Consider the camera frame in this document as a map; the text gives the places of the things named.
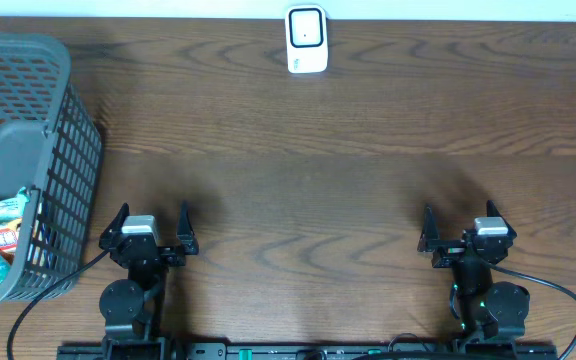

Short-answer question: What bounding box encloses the white barcode scanner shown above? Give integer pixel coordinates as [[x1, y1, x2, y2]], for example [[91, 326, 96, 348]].
[[284, 4, 329, 74]]

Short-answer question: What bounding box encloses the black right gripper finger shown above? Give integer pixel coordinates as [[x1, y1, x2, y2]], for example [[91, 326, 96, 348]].
[[417, 205, 440, 252], [486, 200, 502, 218]]

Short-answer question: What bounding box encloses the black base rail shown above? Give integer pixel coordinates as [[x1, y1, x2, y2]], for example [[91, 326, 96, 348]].
[[56, 341, 559, 360]]

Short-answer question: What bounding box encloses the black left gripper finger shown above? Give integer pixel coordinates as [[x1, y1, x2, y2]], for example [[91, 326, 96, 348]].
[[176, 202, 199, 255], [101, 203, 129, 240]]

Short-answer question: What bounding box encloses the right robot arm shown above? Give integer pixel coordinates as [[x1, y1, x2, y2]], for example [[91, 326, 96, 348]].
[[417, 201, 530, 354]]

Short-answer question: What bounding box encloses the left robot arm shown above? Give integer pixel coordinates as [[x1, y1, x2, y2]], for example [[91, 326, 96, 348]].
[[99, 203, 199, 360]]

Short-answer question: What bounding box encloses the grey plastic mesh basket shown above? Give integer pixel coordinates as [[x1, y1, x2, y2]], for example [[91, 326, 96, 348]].
[[0, 33, 103, 303]]

